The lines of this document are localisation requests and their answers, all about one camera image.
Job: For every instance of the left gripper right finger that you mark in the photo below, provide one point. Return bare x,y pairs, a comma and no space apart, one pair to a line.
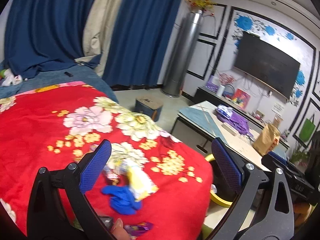
263,206

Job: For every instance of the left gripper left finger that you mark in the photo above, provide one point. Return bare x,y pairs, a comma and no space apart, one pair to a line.
46,217

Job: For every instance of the purple candy wrapper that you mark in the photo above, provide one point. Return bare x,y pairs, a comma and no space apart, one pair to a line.
138,229

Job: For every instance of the yellow rimmed black trash bin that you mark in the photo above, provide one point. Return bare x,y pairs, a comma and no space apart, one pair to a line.
220,192

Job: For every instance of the person's hand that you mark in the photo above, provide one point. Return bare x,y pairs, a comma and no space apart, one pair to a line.
118,230

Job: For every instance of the black tv cabinet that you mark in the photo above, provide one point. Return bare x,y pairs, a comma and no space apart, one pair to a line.
204,94

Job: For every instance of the green shopping bag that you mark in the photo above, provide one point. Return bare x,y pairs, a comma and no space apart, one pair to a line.
307,129

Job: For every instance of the brown paper snack bag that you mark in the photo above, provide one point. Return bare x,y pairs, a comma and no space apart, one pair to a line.
268,139

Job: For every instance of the blue rubber glove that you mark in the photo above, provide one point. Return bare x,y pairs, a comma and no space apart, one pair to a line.
122,199

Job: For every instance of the black red snack wrapper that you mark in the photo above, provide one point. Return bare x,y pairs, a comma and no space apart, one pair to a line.
111,174

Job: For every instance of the beige power strip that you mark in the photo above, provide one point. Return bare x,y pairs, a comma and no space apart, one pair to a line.
230,129

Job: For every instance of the yellow white snack wrapper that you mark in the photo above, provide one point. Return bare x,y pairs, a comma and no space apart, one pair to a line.
140,184

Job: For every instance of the white tissue pack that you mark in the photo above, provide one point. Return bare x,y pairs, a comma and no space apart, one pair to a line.
224,110

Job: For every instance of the colourful portrait painting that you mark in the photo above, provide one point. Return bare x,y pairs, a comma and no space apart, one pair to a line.
241,98

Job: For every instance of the red floral blanket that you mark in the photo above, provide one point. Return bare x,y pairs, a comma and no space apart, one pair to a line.
54,126

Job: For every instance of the round black mirror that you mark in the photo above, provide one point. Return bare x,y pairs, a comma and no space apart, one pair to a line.
228,91

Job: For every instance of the coffee table with drawers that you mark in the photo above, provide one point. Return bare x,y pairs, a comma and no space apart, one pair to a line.
198,125

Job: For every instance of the white vase with red flowers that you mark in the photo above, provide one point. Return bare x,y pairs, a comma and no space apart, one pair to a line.
226,79

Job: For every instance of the black curved television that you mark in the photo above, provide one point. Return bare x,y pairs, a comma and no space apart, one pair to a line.
267,63

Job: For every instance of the white plush toy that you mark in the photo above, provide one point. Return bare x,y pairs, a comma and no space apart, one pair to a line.
9,79

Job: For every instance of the blue sofa cover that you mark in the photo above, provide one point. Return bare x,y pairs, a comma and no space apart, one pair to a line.
75,73

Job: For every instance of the small blue stool box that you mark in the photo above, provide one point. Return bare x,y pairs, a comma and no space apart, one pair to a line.
149,106

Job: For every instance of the silver tower air conditioner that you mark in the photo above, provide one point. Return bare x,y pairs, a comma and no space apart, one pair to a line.
181,54

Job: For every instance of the blue curtain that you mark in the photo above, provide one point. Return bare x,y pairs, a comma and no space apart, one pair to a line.
125,40

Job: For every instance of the beige curtain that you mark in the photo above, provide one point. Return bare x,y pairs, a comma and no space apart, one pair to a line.
98,30

